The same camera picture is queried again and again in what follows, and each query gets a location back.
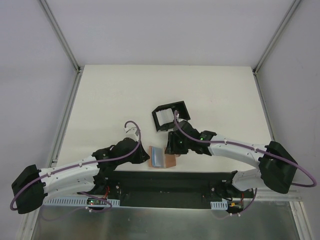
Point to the black card dispenser box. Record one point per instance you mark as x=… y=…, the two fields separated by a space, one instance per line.
x=178 y=106

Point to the white cable duct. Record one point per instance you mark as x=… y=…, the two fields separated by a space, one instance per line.
x=74 y=201
x=219 y=205

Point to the left white cable duct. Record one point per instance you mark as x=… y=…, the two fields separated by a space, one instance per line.
x=74 y=201

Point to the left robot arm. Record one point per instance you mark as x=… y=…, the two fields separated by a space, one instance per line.
x=35 y=186

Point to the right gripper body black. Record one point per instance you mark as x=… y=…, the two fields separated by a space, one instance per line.
x=172 y=143

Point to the right aluminium frame post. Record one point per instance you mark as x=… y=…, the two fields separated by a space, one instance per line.
x=288 y=16

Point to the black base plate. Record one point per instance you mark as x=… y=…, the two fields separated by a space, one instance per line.
x=179 y=190

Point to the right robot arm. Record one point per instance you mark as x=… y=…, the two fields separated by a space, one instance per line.
x=272 y=166

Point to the brown leather card holder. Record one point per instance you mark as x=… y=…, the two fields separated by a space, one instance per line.
x=160 y=160

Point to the white cards stack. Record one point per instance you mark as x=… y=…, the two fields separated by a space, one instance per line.
x=165 y=116

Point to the left aluminium frame post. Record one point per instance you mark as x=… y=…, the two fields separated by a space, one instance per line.
x=59 y=34

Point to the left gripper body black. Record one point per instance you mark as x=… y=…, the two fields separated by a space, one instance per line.
x=139 y=155

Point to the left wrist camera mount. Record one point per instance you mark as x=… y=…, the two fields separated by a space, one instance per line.
x=131 y=132

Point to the right white cable duct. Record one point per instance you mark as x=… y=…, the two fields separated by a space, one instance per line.
x=219 y=205

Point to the aluminium rail right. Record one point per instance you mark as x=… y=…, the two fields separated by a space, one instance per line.
x=266 y=194

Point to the aluminium frame post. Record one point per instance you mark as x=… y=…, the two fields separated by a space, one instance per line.
x=288 y=16
x=59 y=34

